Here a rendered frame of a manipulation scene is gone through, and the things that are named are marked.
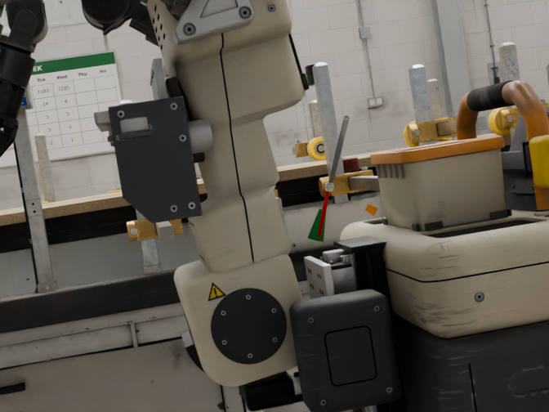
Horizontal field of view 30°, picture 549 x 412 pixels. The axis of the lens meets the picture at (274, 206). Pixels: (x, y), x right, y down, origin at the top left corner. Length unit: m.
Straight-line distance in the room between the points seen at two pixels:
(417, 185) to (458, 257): 0.19
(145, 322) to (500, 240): 1.45
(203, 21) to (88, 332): 1.47
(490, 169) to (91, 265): 1.54
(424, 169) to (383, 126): 8.60
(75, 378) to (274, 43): 1.62
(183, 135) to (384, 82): 8.74
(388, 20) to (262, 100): 8.74
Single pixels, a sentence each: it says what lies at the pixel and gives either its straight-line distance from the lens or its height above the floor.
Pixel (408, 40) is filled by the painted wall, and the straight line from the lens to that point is 10.18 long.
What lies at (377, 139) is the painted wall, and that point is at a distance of 10.02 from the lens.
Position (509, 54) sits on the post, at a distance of 2.76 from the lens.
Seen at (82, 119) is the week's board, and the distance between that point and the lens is 9.72.
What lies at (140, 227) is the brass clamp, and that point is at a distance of 2.55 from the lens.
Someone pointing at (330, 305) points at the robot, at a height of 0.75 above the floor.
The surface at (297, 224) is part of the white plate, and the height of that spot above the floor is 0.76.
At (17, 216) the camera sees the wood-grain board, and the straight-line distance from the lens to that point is 2.74.
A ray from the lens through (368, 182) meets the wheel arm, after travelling 2.41.
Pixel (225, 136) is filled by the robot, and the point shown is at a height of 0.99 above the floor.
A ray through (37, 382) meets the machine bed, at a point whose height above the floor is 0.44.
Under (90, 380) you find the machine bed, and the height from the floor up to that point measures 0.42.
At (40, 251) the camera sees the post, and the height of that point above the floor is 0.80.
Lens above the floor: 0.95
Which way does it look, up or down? 3 degrees down
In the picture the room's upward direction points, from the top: 9 degrees counter-clockwise
